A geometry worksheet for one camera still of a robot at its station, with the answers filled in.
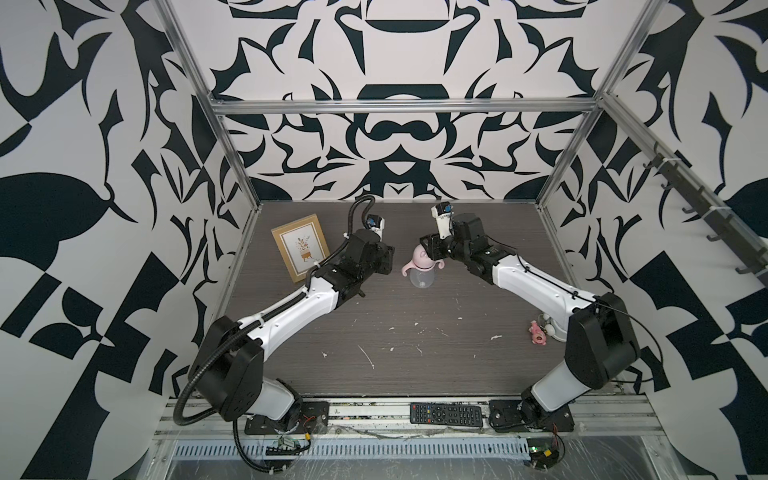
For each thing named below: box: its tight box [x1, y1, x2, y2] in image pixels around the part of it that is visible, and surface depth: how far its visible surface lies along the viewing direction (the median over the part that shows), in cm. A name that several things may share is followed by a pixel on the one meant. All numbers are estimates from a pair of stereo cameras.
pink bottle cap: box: [412, 244, 435, 269], surface depth 87 cm
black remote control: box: [410, 402, 483, 427], surface depth 76 cm
